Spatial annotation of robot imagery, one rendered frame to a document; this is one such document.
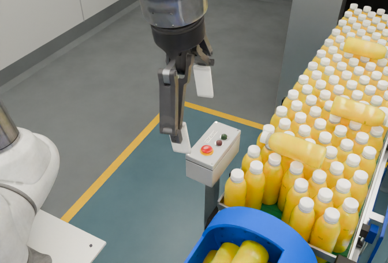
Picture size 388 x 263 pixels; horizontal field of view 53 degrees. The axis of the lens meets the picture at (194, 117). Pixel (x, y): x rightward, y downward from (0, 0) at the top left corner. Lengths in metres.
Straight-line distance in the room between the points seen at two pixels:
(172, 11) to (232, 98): 2.88
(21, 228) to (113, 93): 2.55
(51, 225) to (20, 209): 0.22
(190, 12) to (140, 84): 3.07
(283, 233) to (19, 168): 0.65
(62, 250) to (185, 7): 0.85
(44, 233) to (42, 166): 0.22
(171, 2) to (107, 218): 2.10
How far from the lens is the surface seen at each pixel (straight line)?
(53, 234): 1.22
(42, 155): 1.10
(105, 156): 2.88
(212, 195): 1.44
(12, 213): 1.02
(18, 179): 1.06
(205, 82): 0.70
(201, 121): 3.10
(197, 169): 1.25
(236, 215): 0.94
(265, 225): 0.91
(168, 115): 0.55
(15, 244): 1.04
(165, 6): 0.49
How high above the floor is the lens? 1.96
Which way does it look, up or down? 39 degrees down
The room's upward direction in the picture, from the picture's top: straight up
